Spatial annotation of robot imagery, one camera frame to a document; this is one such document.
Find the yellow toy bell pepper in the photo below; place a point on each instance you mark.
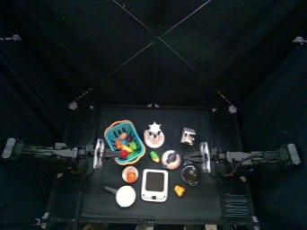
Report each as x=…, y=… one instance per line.
x=180, y=190

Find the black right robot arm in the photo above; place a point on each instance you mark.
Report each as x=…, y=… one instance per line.
x=256, y=156

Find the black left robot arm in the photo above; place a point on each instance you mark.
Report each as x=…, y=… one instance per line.
x=45, y=151

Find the red toy tomato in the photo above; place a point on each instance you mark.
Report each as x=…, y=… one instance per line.
x=124, y=154

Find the orange toy carrot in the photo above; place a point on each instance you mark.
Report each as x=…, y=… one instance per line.
x=120, y=144

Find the yellow toy vegetable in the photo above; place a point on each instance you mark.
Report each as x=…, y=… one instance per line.
x=128, y=148

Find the white toy kettle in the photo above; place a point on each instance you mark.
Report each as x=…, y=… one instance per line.
x=172, y=160

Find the green toy vegetable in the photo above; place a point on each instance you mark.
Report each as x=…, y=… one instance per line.
x=134, y=145

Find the pink toy bowl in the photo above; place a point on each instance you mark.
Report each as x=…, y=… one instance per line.
x=128, y=170

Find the beige toy egg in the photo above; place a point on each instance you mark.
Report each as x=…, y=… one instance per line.
x=124, y=136

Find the purple toy eggplant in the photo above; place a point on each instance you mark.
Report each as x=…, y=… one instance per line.
x=130, y=138

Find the teal basket with orange rim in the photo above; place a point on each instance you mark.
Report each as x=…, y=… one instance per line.
x=114, y=131

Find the orange toy fruit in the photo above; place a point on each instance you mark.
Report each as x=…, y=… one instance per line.
x=132, y=177

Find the green yellow toy corn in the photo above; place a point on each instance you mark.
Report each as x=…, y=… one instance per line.
x=156, y=156

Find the pink round toy plate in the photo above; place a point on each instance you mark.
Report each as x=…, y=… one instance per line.
x=154, y=143

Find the white toy induction cooker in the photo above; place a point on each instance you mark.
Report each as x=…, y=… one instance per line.
x=156, y=182

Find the white star-shaped toy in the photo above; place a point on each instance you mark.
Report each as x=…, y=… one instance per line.
x=156, y=127

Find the white round lid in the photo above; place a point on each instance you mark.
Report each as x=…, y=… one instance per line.
x=126, y=196

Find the grey frame clamp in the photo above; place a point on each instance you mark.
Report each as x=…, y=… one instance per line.
x=15, y=38
x=153, y=105
x=233, y=109
x=73, y=105
x=300, y=39

